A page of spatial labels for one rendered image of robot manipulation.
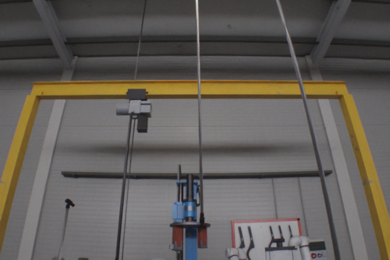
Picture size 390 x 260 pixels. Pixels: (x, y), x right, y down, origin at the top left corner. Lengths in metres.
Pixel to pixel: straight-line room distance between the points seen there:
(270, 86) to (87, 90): 2.99
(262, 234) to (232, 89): 3.21
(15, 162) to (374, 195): 5.06
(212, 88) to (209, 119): 2.48
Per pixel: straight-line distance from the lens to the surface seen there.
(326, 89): 4.91
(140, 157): 6.45
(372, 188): 4.40
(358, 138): 4.59
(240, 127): 6.77
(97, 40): 7.78
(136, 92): 4.27
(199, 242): 4.05
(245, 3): 7.06
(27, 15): 8.21
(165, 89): 4.36
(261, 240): 6.14
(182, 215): 4.30
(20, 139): 4.59
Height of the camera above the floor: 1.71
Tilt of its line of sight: 29 degrees up
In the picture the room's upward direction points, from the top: straight up
